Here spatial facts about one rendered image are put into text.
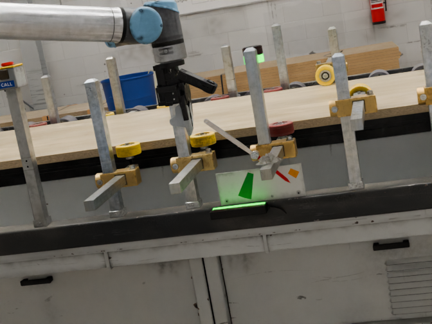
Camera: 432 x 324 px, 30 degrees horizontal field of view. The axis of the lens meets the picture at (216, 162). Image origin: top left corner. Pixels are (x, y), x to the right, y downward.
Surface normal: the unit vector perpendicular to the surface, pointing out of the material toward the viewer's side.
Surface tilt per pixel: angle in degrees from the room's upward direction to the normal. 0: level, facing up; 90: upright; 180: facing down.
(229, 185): 90
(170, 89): 90
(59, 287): 90
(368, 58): 90
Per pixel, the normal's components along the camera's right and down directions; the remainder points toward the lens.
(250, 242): -0.18, 0.23
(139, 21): 0.51, 0.10
